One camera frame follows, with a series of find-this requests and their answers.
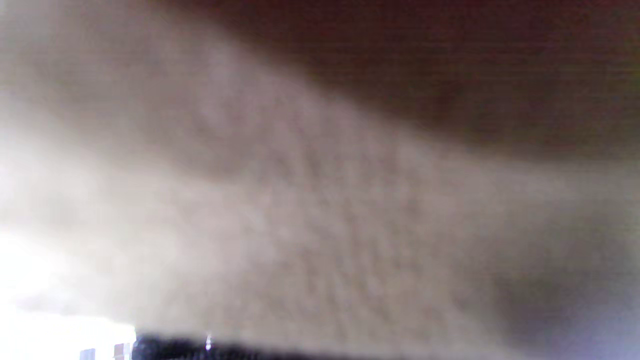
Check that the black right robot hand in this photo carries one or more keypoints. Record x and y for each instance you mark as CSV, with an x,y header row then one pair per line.
x,y
170,349

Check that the white pillow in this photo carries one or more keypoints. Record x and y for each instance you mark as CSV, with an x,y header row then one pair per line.
x,y
275,225

